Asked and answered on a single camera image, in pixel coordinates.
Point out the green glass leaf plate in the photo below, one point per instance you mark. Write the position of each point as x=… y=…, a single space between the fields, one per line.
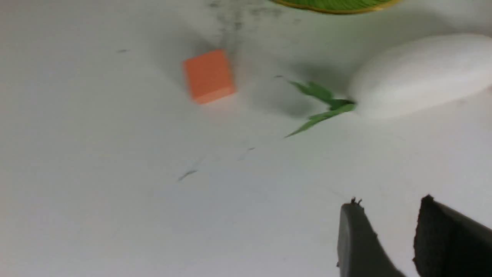
x=338 y=7

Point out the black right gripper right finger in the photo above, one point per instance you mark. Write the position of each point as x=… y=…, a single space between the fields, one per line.
x=450 y=244

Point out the orange foam cube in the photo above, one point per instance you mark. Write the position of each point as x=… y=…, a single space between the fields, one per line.
x=209 y=76

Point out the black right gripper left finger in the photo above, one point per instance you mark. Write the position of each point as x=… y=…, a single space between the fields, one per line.
x=359 y=251

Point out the white toy radish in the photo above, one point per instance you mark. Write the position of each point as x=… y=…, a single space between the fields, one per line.
x=408 y=78

